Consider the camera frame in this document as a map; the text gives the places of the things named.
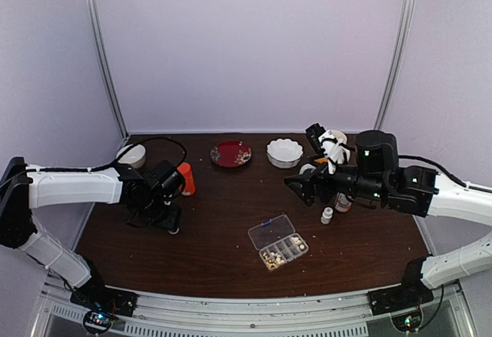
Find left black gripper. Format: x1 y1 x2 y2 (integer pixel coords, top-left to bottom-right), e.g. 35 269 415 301
134 195 182 232

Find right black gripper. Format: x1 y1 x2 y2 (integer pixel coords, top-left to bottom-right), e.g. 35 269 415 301
284 155 387 208

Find grey cap supplement bottle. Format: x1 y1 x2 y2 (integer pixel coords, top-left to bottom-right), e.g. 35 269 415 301
334 192 352 213

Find orange pill bottle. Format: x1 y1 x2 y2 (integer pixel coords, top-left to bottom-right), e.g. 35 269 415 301
178 162 196 196

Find clear plastic pill organizer box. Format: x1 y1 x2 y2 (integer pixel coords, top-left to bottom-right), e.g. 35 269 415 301
248 214 309 271

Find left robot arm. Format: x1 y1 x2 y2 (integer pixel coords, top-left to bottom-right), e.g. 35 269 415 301
1 157 185 309

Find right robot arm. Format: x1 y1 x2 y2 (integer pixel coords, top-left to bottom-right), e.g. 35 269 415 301
284 124 491 225

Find floral mug yellow inside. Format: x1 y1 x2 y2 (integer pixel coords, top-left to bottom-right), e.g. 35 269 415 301
299 157 328 177

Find white scalloped bowl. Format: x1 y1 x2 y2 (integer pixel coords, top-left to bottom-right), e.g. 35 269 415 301
266 138 304 169

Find cream ribbed mug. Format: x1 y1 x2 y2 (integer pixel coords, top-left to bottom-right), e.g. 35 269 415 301
328 130 351 164

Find small white rice bowl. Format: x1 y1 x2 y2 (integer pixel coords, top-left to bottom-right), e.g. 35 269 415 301
116 144 146 169

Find red floral plate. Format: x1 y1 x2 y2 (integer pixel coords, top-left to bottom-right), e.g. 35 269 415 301
209 140 252 169

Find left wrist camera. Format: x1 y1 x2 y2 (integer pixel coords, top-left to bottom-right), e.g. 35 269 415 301
150 160 185 201

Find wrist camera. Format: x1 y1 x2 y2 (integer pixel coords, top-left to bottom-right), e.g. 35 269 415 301
150 160 185 201
305 122 354 176

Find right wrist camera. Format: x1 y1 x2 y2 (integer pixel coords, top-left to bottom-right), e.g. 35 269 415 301
305 122 354 176

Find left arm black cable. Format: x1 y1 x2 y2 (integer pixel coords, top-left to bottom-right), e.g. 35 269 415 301
0 136 188 199

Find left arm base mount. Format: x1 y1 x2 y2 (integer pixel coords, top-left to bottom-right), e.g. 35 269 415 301
70 288 138 317

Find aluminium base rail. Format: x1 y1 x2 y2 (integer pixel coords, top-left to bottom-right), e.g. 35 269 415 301
27 275 478 336

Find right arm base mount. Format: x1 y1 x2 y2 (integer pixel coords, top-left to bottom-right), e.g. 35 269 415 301
367 285 434 315

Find right aluminium frame post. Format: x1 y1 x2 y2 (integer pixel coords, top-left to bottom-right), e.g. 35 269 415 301
374 0 416 129

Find aluminium frame post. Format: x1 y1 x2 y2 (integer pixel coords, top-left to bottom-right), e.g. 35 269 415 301
374 0 416 129
85 0 129 139

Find left aluminium frame post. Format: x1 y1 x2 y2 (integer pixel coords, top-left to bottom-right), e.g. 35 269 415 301
85 0 129 139

